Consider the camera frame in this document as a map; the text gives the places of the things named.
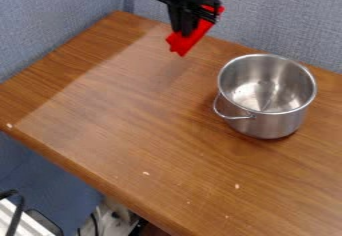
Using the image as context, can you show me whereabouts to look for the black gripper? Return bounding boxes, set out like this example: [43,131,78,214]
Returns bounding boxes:
[158,0,222,37]

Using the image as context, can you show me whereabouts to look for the white cables under table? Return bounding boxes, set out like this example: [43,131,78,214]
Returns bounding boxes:
[75,198,145,236]

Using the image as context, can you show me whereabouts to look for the red rectangular block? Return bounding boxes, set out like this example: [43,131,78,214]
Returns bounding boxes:
[165,4,226,58]

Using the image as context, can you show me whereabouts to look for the white ribbed panel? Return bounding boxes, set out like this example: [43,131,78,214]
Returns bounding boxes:
[0,199,57,236]

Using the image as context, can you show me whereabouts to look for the stainless steel pot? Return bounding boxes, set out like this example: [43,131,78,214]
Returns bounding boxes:
[213,54,318,139]

